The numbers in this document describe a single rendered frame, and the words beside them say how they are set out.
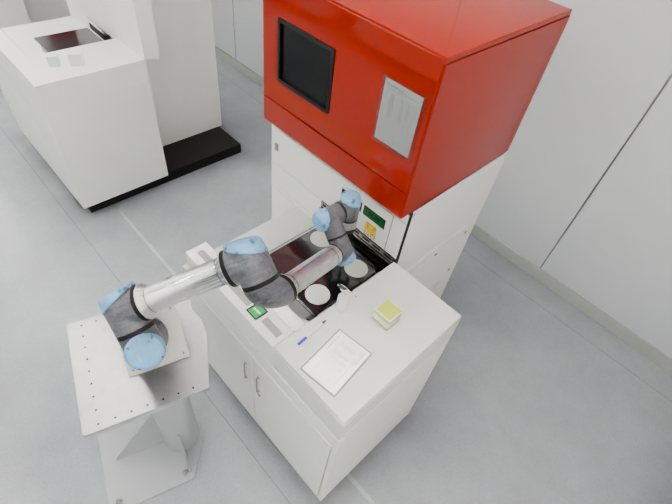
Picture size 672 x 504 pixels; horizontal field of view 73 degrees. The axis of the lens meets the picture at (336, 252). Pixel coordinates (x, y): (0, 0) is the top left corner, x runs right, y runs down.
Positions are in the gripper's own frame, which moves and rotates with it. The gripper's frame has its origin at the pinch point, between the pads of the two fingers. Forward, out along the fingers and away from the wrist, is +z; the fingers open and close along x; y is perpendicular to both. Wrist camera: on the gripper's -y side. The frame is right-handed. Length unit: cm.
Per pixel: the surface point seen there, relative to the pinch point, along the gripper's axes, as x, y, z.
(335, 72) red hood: 7, 26, -69
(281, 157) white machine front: 22, 56, -12
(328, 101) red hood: 8, 27, -58
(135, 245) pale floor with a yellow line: 115, 98, 92
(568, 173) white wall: -148, 74, 10
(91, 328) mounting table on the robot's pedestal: 95, -20, 10
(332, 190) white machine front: 1.8, 27.9, -15.5
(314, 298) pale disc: 12.6, -16.3, 1.6
